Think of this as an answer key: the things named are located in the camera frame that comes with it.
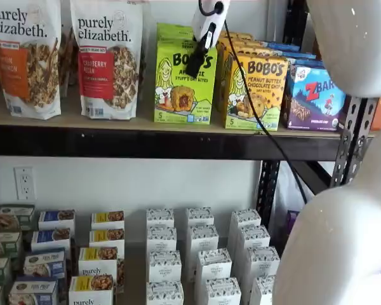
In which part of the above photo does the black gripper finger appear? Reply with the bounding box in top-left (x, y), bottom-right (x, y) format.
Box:
top-left (190, 37), bottom-right (210, 72)
top-left (205, 30), bottom-right (216, 53)

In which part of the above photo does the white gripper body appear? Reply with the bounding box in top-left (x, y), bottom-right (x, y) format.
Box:
top-left (191, 0), bottom-right (227, 43)

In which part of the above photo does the yellow Bobo's peanut butter box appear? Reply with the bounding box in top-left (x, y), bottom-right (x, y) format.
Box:
top-left (218, 30), bottom-right (255, 42)
top-left (215, 37), bottom-right (276, 112)
top-left (224, 53), bottom-right (289, 132)

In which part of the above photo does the blue Zbar box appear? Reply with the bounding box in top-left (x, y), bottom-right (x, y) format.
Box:
top-left (284, 50), bottom-right (318, 68)
top-left (281, 64), bottom-right (347, 132)
top-left (265, 40), bottom-right (302, 53)

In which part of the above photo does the wooden shelf board with bags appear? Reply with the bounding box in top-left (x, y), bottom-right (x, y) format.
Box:
top-left (0, 84), bottom-right (376, 140)

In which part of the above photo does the white floral print box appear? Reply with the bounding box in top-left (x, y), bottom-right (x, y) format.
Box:
top-left (204, 277), bottom-right (242, 305)
top-left (146, 226), bottom-right (178, 254)
top-left (195, 248), bottom-right (233, 282)
top-left (185, 207), bottom-right (215, 227)
top-left (244, 246), bottom-right (281, 287)
top-left (148, 250), bottom-right (182, 283)
top-left (187, 224), bottom-right (220, 274)
top-left (145, 280), bottom-right (185, 305)
top-left (145, 208), bottom-right (175, 228)
top-left (237, 225), bottom-right (271, 255)
top-left (230, 208), bottom-right (262, 252)
top-left (250, 274), bottom-right (277, 305)

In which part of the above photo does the yellow white granola box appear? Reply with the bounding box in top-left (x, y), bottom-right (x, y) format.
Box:
top-left (68, 274), bottom-right (114, 305)
top-left (91, 210), bottom-right (126, 231)
top-left (88, 228), bottom-right (126, 258)
top-left (78, 247), bottom-right (119, 277)

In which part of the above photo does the blue white granola box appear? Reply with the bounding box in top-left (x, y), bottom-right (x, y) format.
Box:
top-left (23, 250), bottom-right (67, 282)
top-left (37, 209), bottom-right (76, 236)
top-left (30, 227), bottom-right (72, 255)
top-left (8, 278), bottom-right (59, 305)

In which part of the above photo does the cranberry pecan granola bag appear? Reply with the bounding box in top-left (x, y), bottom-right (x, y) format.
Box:
top-left (70, 0), bottom-right (144, 121)

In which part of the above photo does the orange label granola bag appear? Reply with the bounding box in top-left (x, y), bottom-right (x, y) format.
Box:
top-left (0, 0), bottom-right (63, 121)

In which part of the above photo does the black metal rack frame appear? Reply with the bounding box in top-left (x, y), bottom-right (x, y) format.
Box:
top-left (0, 0), bottom-right (379, 231)

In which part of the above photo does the black cable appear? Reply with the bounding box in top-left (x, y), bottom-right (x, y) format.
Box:
top-left (199, 0), bottom-right (308, 205)

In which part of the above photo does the white wall outlet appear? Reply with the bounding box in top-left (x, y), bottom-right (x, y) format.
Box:
top-left (13, 166), bottom-right (36, 201)

